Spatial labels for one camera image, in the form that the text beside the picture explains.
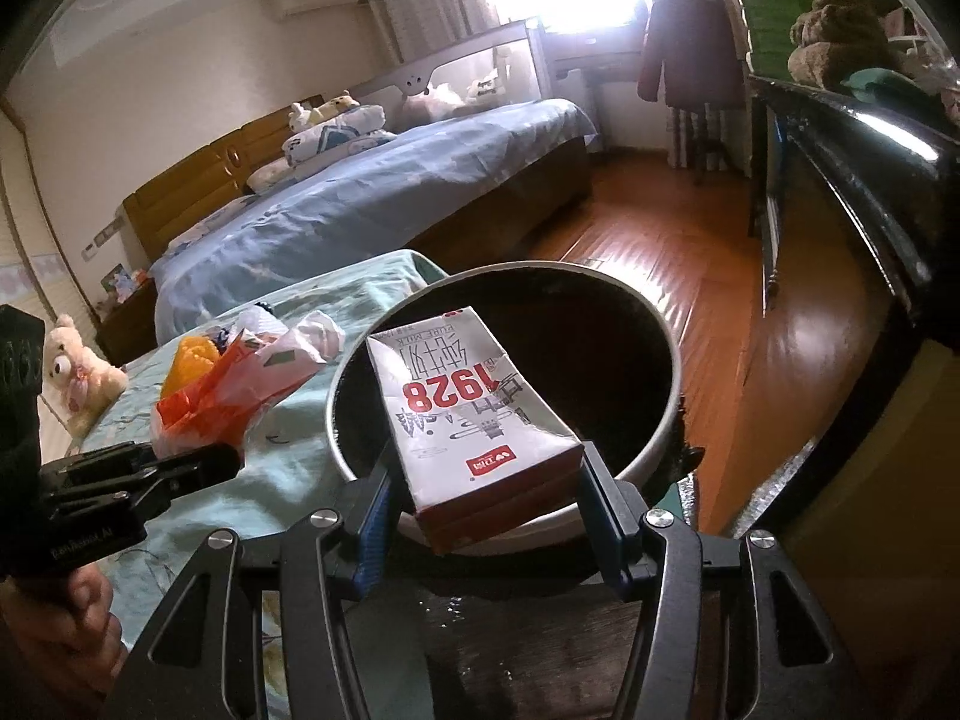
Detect orange foam fruit net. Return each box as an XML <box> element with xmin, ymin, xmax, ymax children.
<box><xmin>161</xmin><ymin>336</ymin><xmax>226</xmax><ymax>398</ymax></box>

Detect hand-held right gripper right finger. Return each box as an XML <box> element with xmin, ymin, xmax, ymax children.
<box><xmin>574</xmin><ymin>446</ymin><xmax>856</xmax><ymax>720</ymax></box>

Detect black glossy cabinet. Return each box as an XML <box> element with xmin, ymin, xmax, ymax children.
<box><xmin>746</xmin><ymin>67</ymin><xmax>960</xmax><ymax>361</ymax></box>

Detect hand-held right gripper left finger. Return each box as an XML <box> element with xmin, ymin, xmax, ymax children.
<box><xmin>112</xmin><ymin>457</ymin><xmax>398</xmax><ymax>720</ymax></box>

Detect desk with drawers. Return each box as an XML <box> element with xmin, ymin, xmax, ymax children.
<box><xmin>547</xmin><ymin>52</ymin><xmax>647</xmax><ymax>130</ymax></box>

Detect stack of green boxes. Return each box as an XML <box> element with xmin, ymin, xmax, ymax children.
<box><xmin>739</xmin><ymin>0</ymin><xmax>807</xmax><ymax>80</ymax></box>

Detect teal cloth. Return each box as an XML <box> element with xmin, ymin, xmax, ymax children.
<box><xmin>840</xmin><ymin>67</ymin><xmax>923</xmax><ymax>96</ymax></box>

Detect red and white wrapper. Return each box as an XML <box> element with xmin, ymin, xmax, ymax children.
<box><xmin>154</xmin><ymin>330</ymin><xmax>301</xmax><ymax>458</ymax></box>

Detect dark wooden nightstand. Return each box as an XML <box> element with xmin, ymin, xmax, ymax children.
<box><xmin>97</xmin><ymin>281</ymin><xmax>162</xmax><ymax>365</ymax></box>

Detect bed with blue sheet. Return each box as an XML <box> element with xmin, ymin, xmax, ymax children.
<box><xmin>150</xmin><ymin>97</ymin><xmax>601</xmax><ymax>346</ymax></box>

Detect blue and white wrapper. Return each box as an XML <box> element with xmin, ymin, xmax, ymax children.
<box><xmin>201</xmin><ymin>319</ymin><xmax>252</xmax><ymax>352</ymax></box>

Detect white plastic wrapper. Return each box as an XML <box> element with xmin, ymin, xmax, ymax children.
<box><xmin>281</xmin><ymin>311</ymin><xmax>347</xmax><ymax>368</ymax></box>

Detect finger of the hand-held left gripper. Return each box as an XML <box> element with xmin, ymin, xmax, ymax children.
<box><xmin>112</xmin><ymin>439</ymin><xmax>246</xmax><ymax>502</ymax></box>

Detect white air conditioner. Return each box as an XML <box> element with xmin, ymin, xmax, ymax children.
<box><xmin>271</xmin><ymin>0</ymin><xmax>361</xmax><ymax>22</ymax></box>

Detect mint floral bedsheet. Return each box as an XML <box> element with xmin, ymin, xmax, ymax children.
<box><xmin>45</xmin><ymin>249</ymin><xmax>451</xmax><ymax>720</ymax></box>

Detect pink plush cushion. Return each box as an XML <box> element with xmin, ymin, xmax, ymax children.
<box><xmin>397</xmin><ymin>82</ymin><xmax>462</xmax><ymax>128</ymax></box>

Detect brown plush toy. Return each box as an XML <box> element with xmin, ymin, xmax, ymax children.
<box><xmin>787</xmin><ymin>0</ymin><xmax>890</xmax><ymax>83</ymax></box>

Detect wall switch panel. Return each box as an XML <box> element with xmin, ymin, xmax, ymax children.
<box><xmin>81</xmin><ymin>221</ymin><xmax>125</xmax><ymax>261</ymax></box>

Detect yellow plush toy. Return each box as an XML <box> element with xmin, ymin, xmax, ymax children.
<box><xmin>313</xmin><ymin>90</ymin><xmax>362</xmax><ymax>122</ymax></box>

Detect white trash bin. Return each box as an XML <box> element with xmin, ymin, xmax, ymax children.
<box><xmin>328</xmin><ymin>260</ymin><xmax>706</xmax><ymax>720</ymax></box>

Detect cream teddy bear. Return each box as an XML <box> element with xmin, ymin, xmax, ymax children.
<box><xmin>41</xmin><ymin>313</ymin><xmax>130</xmax><ymax>437</ymax></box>

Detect grey bed guard rail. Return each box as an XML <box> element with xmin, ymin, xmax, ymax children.
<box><xmin>349</xmin><ymin>21</ymin><xmax>552</xmax><ymax>110</ymax></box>

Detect pink pillow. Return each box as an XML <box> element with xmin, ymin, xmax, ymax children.
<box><xmin>247</xmin><ymin>156</ymin><xmax>302</xmax><ymax>193</ymax></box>

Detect dark red coat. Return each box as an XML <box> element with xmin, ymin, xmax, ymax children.
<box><xmin>637</xmin><ymin>0</ymin><xmax>743</xmax><ymax>110</ymax></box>

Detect milk carton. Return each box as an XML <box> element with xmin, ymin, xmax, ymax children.
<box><xmin>365</xmin><ymin>305</ymin><xmax>586</xmax><ymax>557</ymax></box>

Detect folded blue white quilt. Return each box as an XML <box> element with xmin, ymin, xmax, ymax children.
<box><xmin>281</xmin><ymin>103</ymin><xmax>398</xmax><ymax>166</ymax></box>

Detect wooden bed headboard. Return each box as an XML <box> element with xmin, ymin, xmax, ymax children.
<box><xmin>121</xmin><ymin>94</ymin><xmax>327</xmax><ymax>263</ymax></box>

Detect person's left hand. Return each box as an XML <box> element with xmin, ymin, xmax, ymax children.
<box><xmin>0</xmin><ymin>561</ymin><xmax>130</xmax><ymax>720</ymax></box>

